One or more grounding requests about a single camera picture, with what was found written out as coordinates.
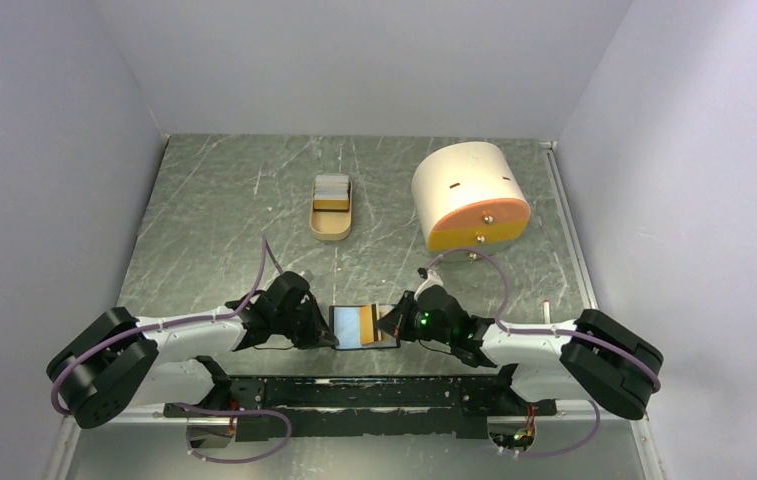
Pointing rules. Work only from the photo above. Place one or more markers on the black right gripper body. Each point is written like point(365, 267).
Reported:
point(421, 327)

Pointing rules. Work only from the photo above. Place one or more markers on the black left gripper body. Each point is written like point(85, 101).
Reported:
point(292, 324)

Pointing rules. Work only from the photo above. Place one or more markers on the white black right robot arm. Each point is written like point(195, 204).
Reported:
point(533, 358)

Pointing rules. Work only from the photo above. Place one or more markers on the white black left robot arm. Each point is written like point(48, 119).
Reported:
point(121, 360)

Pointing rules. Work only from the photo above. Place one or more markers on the beige oval card tray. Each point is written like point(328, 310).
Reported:
point(331, 226)

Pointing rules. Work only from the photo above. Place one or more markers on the stack of credit cards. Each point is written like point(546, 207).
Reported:
point(332, 192)

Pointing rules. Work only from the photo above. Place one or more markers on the white red-capped marker pen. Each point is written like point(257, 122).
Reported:
point(547, 312)

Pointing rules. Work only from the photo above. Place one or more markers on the cream cylindrical drawer box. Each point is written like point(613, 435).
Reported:
point(465, 195)

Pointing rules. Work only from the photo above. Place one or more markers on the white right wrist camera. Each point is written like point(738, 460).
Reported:
point(430, 278)

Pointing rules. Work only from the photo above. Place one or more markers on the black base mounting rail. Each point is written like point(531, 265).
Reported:
point(275, 406)

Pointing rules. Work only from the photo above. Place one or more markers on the aluminium extrusion rail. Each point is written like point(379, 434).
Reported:
point(600, 352)

